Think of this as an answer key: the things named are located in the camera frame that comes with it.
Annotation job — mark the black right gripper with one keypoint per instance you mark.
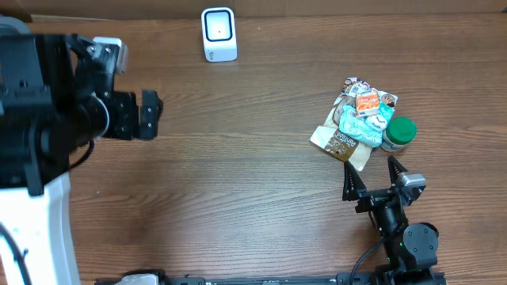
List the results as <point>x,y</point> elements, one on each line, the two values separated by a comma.
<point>354,188</point>

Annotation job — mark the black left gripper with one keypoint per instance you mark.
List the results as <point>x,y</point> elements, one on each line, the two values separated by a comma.
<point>132,128</point>

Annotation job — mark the beige brown snack bag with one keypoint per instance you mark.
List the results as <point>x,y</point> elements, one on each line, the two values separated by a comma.
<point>328,135</point>

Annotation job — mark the teal snack packet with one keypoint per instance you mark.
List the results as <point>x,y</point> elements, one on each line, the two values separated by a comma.
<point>357,128</point>

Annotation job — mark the green lid jar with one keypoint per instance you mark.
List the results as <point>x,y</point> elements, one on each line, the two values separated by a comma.
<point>399,133</point>

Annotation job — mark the orange snack packet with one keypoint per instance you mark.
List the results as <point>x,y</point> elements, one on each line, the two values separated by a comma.
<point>367,103</point>

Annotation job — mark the small teal white packet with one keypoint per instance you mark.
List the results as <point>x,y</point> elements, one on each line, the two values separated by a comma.
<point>380,121</point>

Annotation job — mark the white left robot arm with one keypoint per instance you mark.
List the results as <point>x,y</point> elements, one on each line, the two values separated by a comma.
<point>57,95</point>

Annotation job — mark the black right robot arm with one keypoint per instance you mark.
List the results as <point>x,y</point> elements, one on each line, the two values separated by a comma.
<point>410,248</point>

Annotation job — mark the white barcode scanner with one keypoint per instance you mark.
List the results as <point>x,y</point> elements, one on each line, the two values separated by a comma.
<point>219,34</point>

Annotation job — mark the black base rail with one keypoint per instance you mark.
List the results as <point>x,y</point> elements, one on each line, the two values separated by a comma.
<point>159,277</point>

